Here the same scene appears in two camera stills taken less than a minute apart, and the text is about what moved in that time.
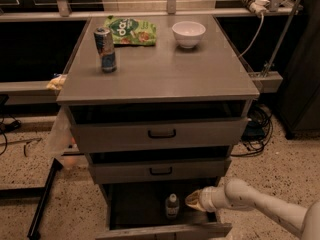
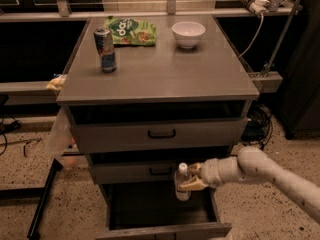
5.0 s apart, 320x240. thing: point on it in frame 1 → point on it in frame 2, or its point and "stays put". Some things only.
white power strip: (257, 5) stays put
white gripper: (208, 199) → (210, 172)
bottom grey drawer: (145, 210) stays put
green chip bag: (130, 31) stays put
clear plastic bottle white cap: (172, 205) → (180, 176)
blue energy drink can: (105, 48) stays put
